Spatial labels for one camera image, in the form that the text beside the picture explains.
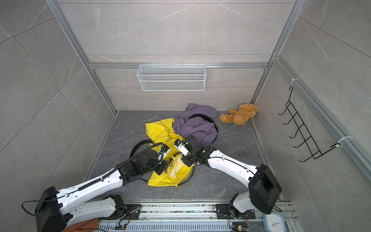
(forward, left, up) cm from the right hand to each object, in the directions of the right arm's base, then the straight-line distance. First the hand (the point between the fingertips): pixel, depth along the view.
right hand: (186, 155), depth 83 cm
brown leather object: (-33, +44, 0) cm, 55 cm away
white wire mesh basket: (+51, +10, +19) cm, 55 cm away
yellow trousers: (+21, +17, -7) cm, 28 cm away
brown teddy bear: (+28, -39, +2) cm, 48 cm away
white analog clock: (-32, -42, -9) cm, 54 cm away
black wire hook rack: (+8, -57, +21) cm, 61 cm away
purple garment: (+31, -9, -6) cm, 33 cm away
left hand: (-3, +10, +3) cm, 11 cm away
